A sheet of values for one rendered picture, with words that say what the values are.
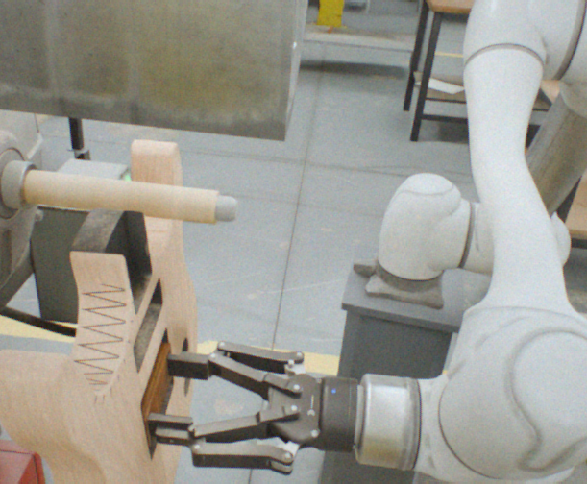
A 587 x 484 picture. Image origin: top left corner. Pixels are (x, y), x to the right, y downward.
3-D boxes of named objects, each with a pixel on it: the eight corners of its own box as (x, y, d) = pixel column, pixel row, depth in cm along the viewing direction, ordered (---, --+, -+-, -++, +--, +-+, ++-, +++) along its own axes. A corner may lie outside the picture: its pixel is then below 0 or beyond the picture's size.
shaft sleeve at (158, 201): (41, 192, 62) (27, 208, 59) (36, 164, 60) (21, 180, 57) (220, 213, 61) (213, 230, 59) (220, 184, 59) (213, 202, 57)
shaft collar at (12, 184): (26, 193, 63) (4, 216, 59) (18, 152, 60) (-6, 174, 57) (45, 195, 63) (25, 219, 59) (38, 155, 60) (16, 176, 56)
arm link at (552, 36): (472, 30, 78) (585, 43, 76) (483, -69, 85) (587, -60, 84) (452, 97, 90) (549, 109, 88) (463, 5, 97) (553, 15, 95)
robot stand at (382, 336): (328, 428, 199) (356, 243, 164) (413, 449, 195) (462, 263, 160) (311, 501, 176) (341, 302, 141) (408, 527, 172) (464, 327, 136)
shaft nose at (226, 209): (219, 211, 61) (214, 225, 59) (219, 190, 59) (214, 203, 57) (239, 214, 61) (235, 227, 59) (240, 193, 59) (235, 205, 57)
